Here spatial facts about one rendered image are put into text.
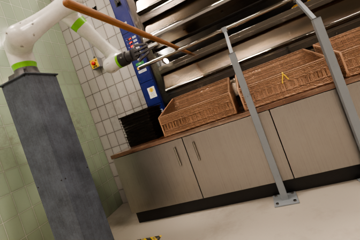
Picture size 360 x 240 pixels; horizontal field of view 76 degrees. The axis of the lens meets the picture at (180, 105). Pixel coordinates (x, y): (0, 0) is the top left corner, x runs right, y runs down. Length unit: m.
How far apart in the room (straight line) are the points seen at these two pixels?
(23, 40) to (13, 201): 1.06
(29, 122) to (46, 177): 0.31
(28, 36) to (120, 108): 1.25
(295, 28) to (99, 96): 1.93
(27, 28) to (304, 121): 1.61
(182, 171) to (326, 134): 0.93
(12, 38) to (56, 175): 0.74
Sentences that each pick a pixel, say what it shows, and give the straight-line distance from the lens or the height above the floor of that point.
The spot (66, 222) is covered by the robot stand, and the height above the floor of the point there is 0.38.
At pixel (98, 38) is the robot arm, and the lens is 1.79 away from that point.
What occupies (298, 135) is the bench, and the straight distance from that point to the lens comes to 1.57.
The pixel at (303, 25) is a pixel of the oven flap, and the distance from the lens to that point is 2.14.
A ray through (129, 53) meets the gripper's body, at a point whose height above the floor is 1.20.
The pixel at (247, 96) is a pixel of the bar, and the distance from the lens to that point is 1.46.
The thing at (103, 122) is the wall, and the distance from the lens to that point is 2.58.
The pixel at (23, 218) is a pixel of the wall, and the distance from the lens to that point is 2.01.
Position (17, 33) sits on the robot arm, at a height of 1.38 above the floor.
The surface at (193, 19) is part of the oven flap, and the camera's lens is 2.05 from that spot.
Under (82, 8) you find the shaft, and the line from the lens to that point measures 0.92.
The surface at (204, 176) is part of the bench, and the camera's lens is 1.68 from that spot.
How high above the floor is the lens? 0.74
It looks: 1 degrees up
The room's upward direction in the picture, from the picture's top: 20 degrees counter-clockwise
